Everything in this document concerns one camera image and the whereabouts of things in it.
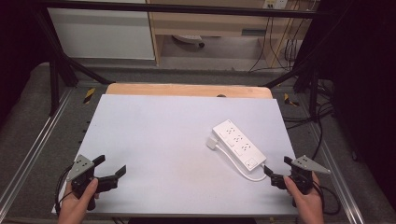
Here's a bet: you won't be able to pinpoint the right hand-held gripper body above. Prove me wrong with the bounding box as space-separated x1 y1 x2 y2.
270 154 332 208

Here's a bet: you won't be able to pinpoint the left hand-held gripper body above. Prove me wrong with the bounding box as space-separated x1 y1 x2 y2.
66 154 120 212

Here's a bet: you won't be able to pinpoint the person's right hand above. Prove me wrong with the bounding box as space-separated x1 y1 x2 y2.
283 172 326 224

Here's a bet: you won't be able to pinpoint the person's left hand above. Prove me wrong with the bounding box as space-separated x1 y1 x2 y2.
57 177 101 224

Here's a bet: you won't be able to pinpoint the white power strip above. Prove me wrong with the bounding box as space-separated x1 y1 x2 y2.
211 119 268 173

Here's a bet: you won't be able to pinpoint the white board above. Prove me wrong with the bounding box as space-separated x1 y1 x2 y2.
51 93 301 217

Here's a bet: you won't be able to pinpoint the yellow black tape strip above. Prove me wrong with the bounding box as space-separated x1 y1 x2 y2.
282 92 301 107
82 87 97 105

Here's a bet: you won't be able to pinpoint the white plug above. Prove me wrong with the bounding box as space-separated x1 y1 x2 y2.
205 136 220 151

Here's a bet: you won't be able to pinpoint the black metal stand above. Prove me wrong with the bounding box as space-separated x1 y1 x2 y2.
33 5 117 117
261 0 354 123

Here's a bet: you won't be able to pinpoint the black curtain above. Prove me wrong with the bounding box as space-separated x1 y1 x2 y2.
316 0 396 213
0 0 54 125

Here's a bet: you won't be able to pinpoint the wooden table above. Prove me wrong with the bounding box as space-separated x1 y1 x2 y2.
105 82 274 100

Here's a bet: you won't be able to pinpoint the white cabinet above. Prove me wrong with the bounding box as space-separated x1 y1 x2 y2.
47 0 156 61

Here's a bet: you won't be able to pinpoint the white device under desk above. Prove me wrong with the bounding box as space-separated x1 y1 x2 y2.
172 34 206 49

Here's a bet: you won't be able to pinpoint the light wooden desk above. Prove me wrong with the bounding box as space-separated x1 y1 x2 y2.
145 0 319 68

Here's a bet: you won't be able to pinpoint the black metal crossbar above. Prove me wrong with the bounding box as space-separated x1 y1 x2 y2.
32 0 332 20

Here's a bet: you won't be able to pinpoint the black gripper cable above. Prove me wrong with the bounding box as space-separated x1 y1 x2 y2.
311 178 342 217
53 163 76 217

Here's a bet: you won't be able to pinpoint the white power strip cable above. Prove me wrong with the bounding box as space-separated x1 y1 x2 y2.
216 144 269 183

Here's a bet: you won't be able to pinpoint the aluminium rail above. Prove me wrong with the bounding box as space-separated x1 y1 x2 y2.
0 88 75 213
310 122 366 224

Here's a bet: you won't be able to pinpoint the black floor cables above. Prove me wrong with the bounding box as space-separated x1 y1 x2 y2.
281 78 337 161

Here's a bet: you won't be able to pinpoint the black hanging cables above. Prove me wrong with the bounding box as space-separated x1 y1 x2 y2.
247 15 304 73

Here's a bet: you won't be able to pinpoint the white wall socket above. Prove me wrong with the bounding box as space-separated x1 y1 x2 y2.
262 0 290 10

